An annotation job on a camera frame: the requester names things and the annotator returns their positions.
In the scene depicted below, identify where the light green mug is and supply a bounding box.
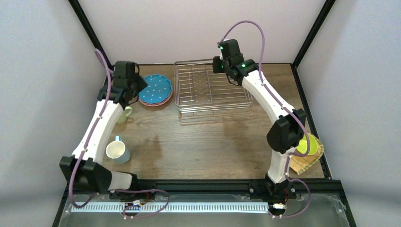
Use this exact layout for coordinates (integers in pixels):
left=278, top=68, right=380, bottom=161
left=116, top=106, right=132, bottom=124

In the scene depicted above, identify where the light blue mug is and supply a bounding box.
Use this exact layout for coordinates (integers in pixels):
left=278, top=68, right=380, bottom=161
left=106, top=136, right=131, bottom=164

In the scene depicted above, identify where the yellow-green bowl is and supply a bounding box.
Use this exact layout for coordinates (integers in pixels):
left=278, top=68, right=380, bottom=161
left=296, top=133, right=318, bottom=156

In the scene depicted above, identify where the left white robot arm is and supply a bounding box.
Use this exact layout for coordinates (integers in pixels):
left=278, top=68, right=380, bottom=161
left=59, top=61, right=147, bottom=193

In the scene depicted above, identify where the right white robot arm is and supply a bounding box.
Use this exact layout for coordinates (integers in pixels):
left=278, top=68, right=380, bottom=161
left=213, top=39, right=306, bottom=184

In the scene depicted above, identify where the blue polka dot plate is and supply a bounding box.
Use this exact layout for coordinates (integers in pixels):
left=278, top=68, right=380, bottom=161
left=139, top=74, right=173, bottom=104

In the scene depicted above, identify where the pink plate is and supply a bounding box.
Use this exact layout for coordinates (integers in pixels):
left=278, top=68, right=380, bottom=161
left=139, top=91, right=173, bottom=107

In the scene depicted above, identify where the metal wire dish rack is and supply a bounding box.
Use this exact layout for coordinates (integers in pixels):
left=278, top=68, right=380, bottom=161
left=174, top=59, right=253, bottom=114

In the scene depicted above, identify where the black aluminium frame rail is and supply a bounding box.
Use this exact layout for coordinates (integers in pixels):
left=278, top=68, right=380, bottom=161
left=74, top=178, right=343, bottom=194

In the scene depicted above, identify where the white slotted cable duct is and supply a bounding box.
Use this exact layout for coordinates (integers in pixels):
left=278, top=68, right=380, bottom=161
left=70, top=202, right=269, bottom=213

